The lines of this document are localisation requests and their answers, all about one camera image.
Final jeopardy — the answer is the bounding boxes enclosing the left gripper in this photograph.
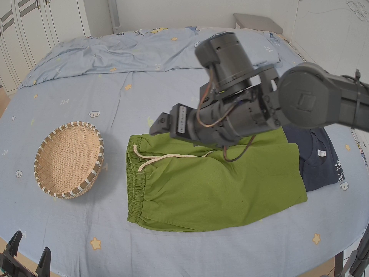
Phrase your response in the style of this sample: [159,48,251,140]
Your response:
[0,230,52,277]

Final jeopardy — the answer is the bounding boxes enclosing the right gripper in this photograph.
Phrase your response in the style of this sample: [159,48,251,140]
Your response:
[149,88,254,150]

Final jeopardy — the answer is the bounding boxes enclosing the green shorts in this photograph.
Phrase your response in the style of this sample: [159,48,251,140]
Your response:
[126,127,308,232]

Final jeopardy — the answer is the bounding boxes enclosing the bed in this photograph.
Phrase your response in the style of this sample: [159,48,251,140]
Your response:
[0,0,369,277]

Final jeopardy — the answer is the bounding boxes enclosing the round woven basket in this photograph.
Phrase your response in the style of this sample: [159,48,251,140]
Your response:
[34,121,105,200]

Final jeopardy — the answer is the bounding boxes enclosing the pale blue quilt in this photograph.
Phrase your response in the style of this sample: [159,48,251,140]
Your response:
[19,25,284,89]

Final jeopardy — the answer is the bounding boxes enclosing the grey bedside table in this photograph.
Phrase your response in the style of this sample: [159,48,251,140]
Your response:
[233,13,283,34]

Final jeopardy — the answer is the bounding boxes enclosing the dark blue T-shirt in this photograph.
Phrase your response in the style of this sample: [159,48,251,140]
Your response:
[281,126,350,192]

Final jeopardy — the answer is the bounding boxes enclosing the white wardrobe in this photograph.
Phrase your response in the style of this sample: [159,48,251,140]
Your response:
[0,0,91,93]

